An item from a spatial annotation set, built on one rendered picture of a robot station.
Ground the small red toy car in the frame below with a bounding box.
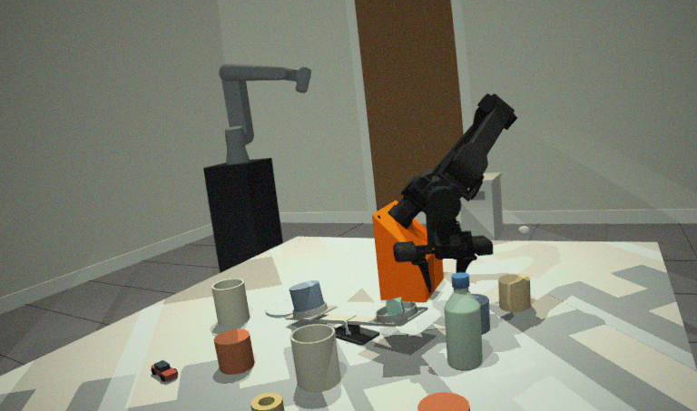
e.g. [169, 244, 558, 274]
[152, 360, 178, 382]

